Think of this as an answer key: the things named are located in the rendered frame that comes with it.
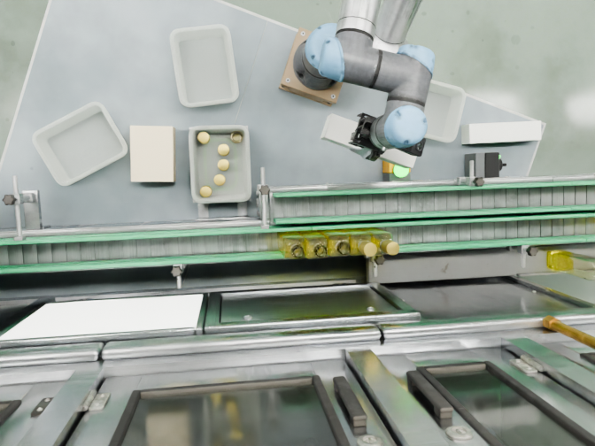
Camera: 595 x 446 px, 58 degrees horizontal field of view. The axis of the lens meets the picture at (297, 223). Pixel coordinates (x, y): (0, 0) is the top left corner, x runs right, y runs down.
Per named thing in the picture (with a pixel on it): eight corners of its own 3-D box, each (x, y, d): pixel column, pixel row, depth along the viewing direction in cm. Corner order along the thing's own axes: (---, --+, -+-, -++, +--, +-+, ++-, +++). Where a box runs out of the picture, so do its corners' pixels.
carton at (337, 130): (328, 116, 137) (332, 113, 131) (412, 146, 140) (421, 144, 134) (320, 138, 137) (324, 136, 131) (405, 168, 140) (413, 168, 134)
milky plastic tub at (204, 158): (194, 202, 163) (191, 203, 155) (189, 128, 161) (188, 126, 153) (251, 199, 166) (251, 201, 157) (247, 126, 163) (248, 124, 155)
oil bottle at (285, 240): (277, 249, 155) (285, 261, 134) (276, 230, 155) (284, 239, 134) (297, 248, 156) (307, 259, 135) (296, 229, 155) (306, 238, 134)
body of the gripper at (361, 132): (357, 113, 125) (370, 107, 113) (390, 126, 127) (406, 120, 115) (346, 144, 126) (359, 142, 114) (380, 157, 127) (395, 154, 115)
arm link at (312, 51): (306, 29, 145) (312, 14, 132) (353, 41, 147) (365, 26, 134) (297, 73, 146) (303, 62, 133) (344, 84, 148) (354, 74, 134)
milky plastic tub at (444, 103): (391, 76, 169) (400, 71, 161) (456, 93, 173) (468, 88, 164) (379, 129, 170) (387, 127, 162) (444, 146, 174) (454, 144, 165)
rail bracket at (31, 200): (34, 233, 155) (1, 243, 133) (29, 175, 154) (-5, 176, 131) (50, 233, 156) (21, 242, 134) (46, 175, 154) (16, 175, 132)
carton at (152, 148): (135, 180, 161) (130, 181, 154) (135, 127, 160) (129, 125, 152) (175, 181, 163) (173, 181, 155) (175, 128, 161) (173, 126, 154)
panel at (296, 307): (42, 313, 139) (-17, 357, 105) (42, 302, 139) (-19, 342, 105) (378, 291, 150) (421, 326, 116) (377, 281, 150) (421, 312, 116)
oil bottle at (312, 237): (297, 249, 156) (308, 260, 135) (296, 230, 155) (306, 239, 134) (316, 248, 157) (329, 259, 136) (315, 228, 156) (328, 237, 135)
